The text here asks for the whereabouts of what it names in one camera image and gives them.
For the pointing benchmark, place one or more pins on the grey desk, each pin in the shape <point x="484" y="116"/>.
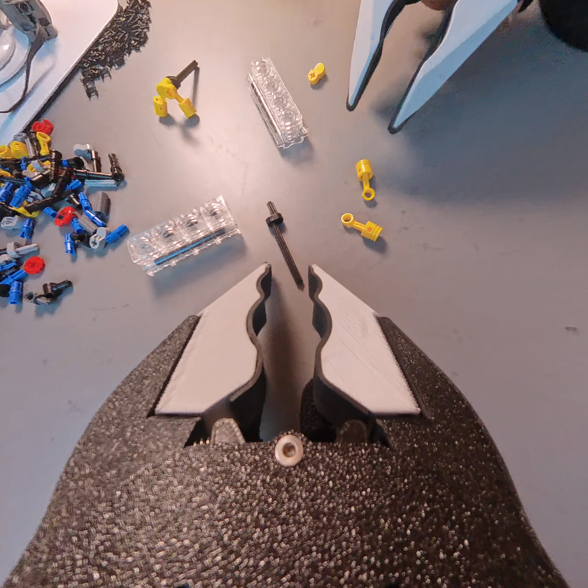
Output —
<point x="459" y="229"/>

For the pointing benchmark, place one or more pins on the person's right hand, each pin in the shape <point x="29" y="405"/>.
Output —
<point x="436" y="3"/>

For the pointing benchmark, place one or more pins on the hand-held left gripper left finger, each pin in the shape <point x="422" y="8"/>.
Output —
<point x="216" y="363"/>

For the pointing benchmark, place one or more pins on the yellow toy piston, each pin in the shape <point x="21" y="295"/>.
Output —
<point x="367" y="228"/>
<point x="365" y="174"/>

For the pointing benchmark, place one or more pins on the red round brick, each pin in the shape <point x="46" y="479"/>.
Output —
<point x="34" y="265"/>

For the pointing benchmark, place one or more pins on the black chair armrest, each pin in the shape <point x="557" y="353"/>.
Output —
<point x="565" y="18"/>

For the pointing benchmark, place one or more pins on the clear plastic parts bag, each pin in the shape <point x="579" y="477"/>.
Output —
<point x="183" y="234"/>

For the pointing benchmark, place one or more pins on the white book stand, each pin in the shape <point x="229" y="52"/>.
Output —
<point x="78" y="41"/>

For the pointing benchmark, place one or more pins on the black connector piece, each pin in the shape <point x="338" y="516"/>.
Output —
<point x="55" y="289"/>

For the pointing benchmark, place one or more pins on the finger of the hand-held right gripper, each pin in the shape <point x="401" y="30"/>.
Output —
<point x="464" y="36"/>
<point x="367" y="36"/>

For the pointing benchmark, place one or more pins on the grey toy motor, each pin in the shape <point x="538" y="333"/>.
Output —
<point x="36" y="18"/>

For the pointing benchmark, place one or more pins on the pile of mixed small bricks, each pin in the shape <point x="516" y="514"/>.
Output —
<point x="46" y="183"/>

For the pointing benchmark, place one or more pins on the small yellow connector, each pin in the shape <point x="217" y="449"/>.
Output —
<point x="317" y="73"/>

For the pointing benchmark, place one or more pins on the clear brick block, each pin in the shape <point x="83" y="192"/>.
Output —
<point x="278" y="105"/>

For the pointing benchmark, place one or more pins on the black axle with yellow connectors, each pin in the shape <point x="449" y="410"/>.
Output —
<point x="167" y="87"/>

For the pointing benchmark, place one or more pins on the pile of small black pins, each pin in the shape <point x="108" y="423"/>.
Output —
<point x="115" y="46"/>

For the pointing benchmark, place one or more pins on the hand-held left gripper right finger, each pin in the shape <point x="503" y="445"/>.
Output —
<point x="363" y="363"/>

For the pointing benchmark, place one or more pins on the bare black axle rod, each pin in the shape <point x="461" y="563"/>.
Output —
<point x="285" y="248"/>

